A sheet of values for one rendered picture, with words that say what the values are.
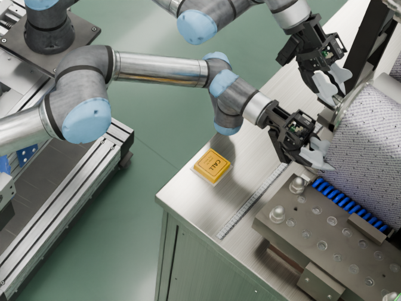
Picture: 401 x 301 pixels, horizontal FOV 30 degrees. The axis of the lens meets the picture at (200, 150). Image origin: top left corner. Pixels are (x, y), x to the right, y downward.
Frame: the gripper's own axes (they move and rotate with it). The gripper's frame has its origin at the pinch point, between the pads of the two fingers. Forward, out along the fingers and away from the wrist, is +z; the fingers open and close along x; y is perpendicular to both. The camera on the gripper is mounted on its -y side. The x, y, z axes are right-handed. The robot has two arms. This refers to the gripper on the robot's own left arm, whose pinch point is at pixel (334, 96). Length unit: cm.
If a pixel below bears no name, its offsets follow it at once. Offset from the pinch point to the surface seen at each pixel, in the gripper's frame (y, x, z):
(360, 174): -0.5, -4.8, 18.8
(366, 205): -4.7, -4.8, 28.8
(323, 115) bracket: -10.6, 3.0, 7.1
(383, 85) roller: 1.7, 12.8, 6.6
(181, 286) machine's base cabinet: -70, -30, 42
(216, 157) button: -38.5, -12.5, 7.0
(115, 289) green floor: -121, -32, 52
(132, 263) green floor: -123, -20, 50
